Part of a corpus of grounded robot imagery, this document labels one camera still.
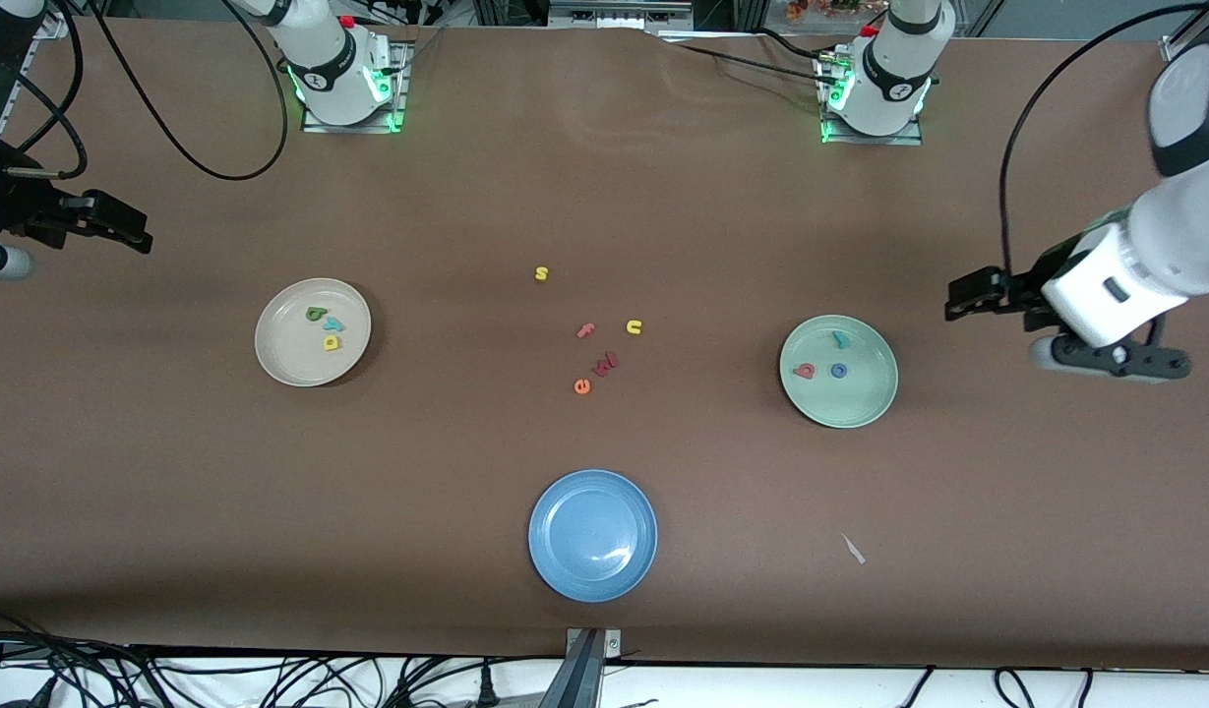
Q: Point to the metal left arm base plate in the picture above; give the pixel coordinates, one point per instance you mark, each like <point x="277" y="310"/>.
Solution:
<point x="909" y="140"/>

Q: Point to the green plate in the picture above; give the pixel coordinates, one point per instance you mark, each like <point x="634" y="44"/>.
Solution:
<point x="860" y="398"/>

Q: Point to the beige brown plate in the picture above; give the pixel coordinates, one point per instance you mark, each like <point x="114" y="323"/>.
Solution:
<point x="289" y="354"/>

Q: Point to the orange decoration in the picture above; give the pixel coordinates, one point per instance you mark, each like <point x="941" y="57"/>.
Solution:
<point x="820" y="8"/>

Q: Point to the white paper scrap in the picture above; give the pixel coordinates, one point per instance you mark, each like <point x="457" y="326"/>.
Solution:
<point x="853" y="549"/>

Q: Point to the black power plug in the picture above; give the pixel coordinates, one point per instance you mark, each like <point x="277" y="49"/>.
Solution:
<point x="486" y="688"/>

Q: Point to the silver table edge bracket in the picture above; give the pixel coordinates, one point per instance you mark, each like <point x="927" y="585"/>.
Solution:
<point x="612" y="641"/>

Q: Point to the silver metal frame piece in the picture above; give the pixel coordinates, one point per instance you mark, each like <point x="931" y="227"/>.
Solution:
<point x="619" y="14"/>

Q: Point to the dark red letter w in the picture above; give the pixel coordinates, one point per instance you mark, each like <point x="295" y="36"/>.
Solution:
<point x="604" y="365"/>

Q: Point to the dark grey camera post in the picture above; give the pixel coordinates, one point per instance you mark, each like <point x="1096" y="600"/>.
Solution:
<point x="576" y="678"/>

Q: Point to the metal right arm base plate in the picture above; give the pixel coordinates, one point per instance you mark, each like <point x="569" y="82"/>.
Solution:
<point x="399" y="108"/>

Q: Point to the brown paper table cover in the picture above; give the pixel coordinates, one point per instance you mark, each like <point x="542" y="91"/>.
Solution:
<point x="171" y="492"/>

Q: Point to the blue plate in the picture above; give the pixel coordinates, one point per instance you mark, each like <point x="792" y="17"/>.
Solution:
<point x="592" y="536"/>

